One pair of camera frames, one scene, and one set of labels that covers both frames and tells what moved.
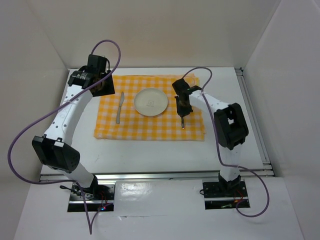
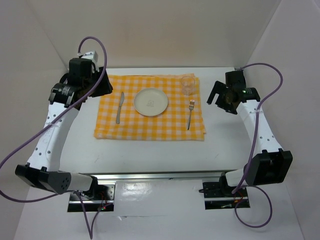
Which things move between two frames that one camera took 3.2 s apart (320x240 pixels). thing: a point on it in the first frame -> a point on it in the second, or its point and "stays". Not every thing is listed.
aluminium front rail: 157,176 stays
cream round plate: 150,102 stays
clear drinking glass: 191,80 stays
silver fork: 182,122 -> 191,107
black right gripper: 181,111 -> 220,87
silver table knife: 118,115 stays
